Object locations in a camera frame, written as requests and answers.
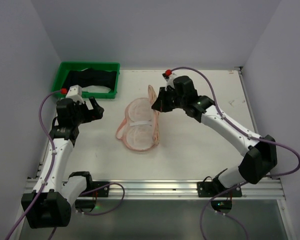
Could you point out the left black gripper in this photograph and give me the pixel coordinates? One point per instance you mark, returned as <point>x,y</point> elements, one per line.
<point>87,111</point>

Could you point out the green plastic tray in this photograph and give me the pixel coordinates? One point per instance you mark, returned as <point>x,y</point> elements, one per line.
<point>66,66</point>

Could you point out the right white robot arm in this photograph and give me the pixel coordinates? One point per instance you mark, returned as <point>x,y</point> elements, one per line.
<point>258,157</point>

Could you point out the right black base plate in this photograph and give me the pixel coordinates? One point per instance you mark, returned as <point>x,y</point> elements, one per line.
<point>208,188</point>

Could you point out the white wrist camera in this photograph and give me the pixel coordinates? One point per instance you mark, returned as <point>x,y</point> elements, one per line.
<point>75,93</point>
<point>169,76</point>

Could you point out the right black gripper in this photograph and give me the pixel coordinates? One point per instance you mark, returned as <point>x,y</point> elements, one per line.
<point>165,99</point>

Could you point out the aluminium front rail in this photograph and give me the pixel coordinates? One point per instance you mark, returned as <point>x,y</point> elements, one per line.
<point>266,189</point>

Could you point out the floral fabric laundry bag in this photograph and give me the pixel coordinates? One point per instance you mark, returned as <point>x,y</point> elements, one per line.
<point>139,130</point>

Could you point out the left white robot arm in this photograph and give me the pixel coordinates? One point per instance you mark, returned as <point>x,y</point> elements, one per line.
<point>50,203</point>

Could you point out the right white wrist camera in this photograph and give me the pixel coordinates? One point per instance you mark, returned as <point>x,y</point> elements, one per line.
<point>169,76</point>

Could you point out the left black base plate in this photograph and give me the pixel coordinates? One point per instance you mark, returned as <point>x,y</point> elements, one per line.
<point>103,191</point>

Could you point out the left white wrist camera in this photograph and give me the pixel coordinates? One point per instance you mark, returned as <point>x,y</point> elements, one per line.
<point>75,93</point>

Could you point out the white and black bra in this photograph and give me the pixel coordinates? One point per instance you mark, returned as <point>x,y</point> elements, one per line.
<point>91,80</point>

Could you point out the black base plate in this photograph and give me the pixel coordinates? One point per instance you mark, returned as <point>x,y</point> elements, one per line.
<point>103,191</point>
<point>208,188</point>

